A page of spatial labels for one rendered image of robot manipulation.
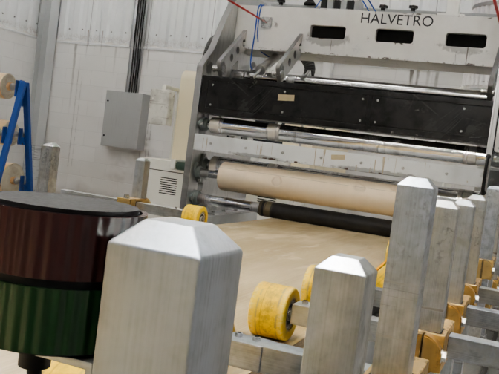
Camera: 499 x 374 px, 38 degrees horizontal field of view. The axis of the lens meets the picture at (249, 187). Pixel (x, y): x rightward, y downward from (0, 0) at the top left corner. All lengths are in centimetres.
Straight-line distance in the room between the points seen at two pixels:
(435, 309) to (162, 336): 76
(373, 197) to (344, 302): 236
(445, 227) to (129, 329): 75
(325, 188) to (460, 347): 191
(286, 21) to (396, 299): 265
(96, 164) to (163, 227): 1071
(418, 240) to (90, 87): 1048
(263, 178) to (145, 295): 273
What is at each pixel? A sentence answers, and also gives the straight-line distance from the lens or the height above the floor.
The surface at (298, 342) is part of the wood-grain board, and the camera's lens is 110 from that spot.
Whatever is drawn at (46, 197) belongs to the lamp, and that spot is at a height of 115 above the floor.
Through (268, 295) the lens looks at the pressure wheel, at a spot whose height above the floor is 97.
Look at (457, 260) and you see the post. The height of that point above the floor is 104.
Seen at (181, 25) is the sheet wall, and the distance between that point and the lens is 1048.
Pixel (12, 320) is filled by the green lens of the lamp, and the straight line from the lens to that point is 25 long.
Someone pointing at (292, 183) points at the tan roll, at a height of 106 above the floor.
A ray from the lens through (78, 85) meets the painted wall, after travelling 1123.
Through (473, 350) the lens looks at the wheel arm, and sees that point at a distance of 102.
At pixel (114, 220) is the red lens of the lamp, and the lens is 25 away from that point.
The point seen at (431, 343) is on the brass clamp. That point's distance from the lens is 96.
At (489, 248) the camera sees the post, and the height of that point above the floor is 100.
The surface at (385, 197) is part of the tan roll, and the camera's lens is 282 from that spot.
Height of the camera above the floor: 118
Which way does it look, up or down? 3 degrees down
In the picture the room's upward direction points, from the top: 7 degrees clockwise
